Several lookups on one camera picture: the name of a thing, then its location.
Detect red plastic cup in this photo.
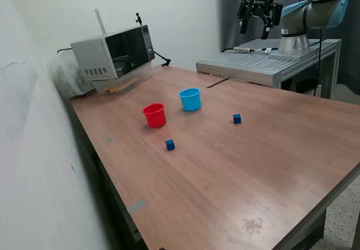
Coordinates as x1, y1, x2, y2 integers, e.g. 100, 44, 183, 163
142, 102, 168, 129

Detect wooden sticks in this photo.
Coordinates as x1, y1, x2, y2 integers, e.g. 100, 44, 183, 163
104, 77, 140, 95

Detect silver microwave oven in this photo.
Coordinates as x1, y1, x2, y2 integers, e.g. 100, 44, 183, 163
70, 24, 156, 82

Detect clear plastic box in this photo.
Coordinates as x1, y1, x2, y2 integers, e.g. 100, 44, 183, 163
90, 65, 154, 95

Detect blue plastic cup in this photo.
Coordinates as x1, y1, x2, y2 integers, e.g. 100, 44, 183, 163
178, 87, 203, 112

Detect thin white rod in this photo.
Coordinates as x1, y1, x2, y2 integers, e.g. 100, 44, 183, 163
94, 7, 107, 35

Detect clear plastic bag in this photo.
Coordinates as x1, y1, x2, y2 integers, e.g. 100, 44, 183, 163
49, 55, 96, 100

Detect dark grey curtain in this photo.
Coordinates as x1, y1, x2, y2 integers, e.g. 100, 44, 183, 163
219, 0, 360, 96

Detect grey metal robot stand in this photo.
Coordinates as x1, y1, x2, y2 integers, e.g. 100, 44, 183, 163
196, 38, 343, 100

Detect white tagged cable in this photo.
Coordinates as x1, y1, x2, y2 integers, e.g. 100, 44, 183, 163
253, 47, 279, 54

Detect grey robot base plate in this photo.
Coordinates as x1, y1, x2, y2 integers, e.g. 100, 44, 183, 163
268, 46, 321, 61

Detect long grey tape strip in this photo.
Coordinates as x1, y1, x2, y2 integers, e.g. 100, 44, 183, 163
127, 200, 146, 214

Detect black hanging cable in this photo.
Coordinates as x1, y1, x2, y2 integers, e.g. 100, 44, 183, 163
312, 27, 323, 96

